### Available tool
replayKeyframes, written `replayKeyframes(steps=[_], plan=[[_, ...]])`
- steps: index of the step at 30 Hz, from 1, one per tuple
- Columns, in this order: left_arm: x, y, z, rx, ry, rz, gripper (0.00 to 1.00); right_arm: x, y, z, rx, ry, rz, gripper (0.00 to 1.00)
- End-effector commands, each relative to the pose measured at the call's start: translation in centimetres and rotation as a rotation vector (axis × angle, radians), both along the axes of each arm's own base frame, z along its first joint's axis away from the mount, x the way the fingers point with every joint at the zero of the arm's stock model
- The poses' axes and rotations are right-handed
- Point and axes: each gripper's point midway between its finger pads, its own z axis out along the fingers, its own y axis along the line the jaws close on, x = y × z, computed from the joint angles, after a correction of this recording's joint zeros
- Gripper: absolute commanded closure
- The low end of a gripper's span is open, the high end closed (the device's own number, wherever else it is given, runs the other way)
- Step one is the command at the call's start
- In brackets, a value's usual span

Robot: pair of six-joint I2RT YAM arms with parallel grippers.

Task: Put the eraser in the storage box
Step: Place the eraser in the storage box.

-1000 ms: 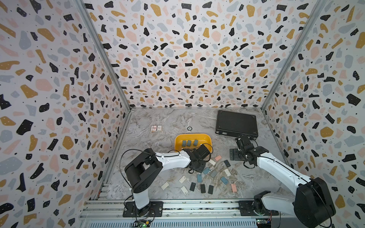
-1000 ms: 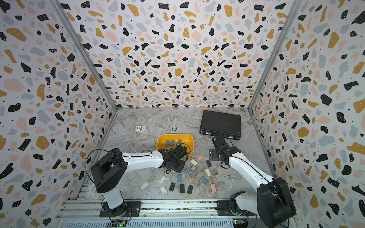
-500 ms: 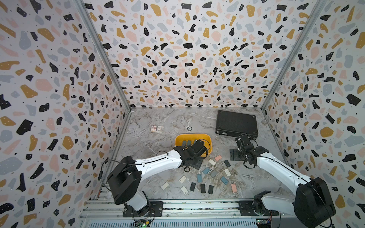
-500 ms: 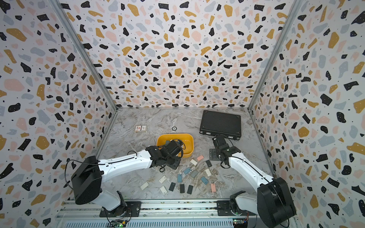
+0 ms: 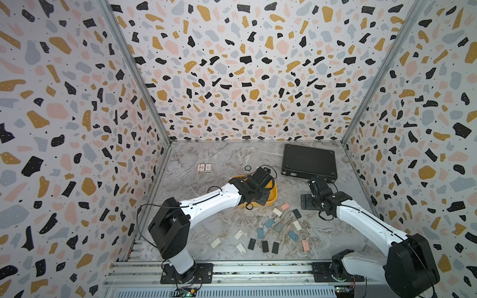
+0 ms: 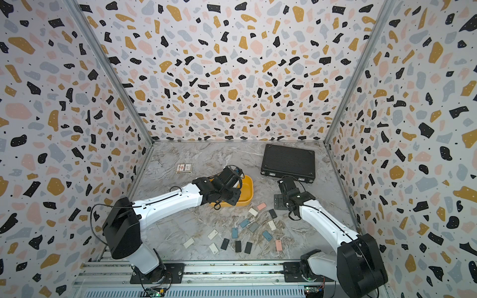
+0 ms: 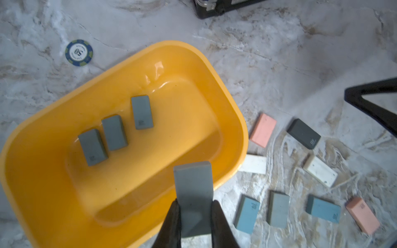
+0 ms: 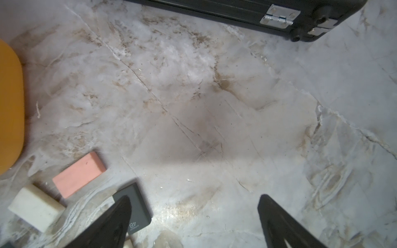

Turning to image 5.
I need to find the yellow plastic storage box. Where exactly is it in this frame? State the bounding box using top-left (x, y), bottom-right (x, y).
top-left (238, 178), bottom-right (278, 210)

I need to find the white eraser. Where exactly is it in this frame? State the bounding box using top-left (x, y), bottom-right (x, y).
top-left (210, 238), bottom-right (221, 248)
top-left (236, 243), bottom-right (246, 255)
top-left (234, 230), bottom-right (244, 240)
top-left (272, 208), bottom-right (283, 217)
top-left (293, 221), bottom-right (303, 231)

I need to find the pink eraser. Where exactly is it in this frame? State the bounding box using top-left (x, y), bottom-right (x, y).
top-left (302, 240), bottom-right (310, 252)
top-left (280, 203), bottom-right (290, 211)

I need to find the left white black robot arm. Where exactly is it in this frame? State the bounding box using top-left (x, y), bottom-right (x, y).
top-left (148, 165), bottom-right (277, 281)

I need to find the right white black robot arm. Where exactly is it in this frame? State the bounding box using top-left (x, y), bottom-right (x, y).
top-left (301, 176), bottom-right (440, 298)

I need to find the black eraser upper right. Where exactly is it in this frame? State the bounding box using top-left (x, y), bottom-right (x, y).
top-left (293, 209), bottom-right (302, 219)

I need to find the black eraser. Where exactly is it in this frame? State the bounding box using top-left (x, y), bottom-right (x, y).
top-left (262, 241), bottom-right (269, 253)
top-left (293, 209), bottom-right (302, 219)
top-left (272, 242), bottom-right (279, 255)
top-left (248, 238), bottom-right (256, 250)

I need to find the blue eraser centre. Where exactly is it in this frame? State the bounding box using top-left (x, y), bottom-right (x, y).
top-left (265, 219), bottom-right (275, 228)

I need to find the blue eraser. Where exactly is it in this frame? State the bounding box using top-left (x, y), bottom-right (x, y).
top-left (265, 219), bottom-right (275, 228)
top-left (288, 230), bottom-right (299, 242)
top-left (257, 228), bottom-right (265, 239)

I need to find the blue eraser middle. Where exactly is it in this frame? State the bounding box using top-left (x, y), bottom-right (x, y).
top-left (257, 228), bottom-right (265, 239)

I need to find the grey eraser centre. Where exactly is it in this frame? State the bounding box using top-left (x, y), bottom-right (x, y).
top-left (273, 222), bottom-right (284, 233)

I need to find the blue eraser right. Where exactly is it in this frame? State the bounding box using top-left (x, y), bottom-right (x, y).
top-left (288, 230), bottom-right (299, 242)

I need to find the black eraser bottom middle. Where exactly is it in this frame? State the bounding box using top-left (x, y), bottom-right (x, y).
top-left (262, 241), bottom-right (269, 253)

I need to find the small card box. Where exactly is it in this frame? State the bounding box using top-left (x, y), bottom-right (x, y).
top-left (196, 163), bottom-right (213, 173)

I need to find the black eraser bottom left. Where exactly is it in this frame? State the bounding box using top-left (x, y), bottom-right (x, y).
top-left (248, 238), bottom-right (256, 250)

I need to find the white eraser bottom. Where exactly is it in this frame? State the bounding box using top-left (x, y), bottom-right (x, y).
top-left (236, 243), bottom-right (246, 255)

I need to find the black eraser bottom right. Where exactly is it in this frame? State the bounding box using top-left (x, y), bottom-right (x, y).
top-left (272, 242), bottom-right (279, 255)

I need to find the black hard case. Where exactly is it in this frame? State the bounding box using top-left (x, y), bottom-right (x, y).
top-left (281, 144), bottom-right (338, 182)

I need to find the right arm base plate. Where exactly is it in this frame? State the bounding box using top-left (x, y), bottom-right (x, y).
top-left (311, 261), bottom-right (365, 283)

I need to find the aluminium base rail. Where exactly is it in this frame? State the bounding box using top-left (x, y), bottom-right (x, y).
top-left (104, 260), bottom-right (396, 298)

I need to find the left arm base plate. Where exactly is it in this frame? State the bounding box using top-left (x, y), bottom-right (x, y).
top-left (160, 263), bottom-right (214, 285)

